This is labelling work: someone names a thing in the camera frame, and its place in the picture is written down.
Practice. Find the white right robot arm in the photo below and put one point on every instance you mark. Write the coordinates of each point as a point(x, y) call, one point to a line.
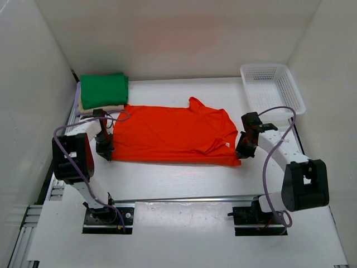
point(304, 185)

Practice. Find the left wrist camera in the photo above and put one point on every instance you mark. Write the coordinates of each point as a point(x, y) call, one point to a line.
point(100, 114)

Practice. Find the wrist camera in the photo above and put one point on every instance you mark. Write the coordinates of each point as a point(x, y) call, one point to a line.
point(250, 120)
point(100, 114)

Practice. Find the white front cover board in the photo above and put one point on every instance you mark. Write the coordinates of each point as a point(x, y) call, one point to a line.
point(182, 235)

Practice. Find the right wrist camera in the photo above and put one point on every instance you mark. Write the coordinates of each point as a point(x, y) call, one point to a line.
point(250, 120)

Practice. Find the orange t shirt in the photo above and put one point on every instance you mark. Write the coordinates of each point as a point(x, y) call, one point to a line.
point(196, 134)

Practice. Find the white plastic basket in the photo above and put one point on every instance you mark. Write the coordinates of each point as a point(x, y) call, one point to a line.
point(271, 85)

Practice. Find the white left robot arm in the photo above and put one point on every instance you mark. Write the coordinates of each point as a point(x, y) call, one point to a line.
point(74, 162)

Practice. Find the beige t shirt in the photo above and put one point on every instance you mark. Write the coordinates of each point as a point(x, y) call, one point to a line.
point(81, 110)

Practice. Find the purple t shirt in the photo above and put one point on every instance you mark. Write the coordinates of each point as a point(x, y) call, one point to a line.
point(76, 100)

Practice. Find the green t shirt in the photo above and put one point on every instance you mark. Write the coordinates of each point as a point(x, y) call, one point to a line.
point(104, 90)

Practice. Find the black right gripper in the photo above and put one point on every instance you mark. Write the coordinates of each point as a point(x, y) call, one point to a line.
point(244, 154)

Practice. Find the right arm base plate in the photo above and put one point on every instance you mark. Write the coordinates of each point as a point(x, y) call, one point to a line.
point(252, 222)

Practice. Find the aluminium front rail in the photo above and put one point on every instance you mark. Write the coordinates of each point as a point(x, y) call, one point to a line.
point(223, 198)

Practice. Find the aluminium table edge rail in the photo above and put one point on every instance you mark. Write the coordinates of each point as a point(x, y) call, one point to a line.
point(62, 170)

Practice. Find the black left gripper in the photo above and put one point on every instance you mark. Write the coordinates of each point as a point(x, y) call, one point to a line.
point(106, 152)

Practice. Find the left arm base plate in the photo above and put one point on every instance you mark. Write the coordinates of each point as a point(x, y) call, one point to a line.
point(107, 222)

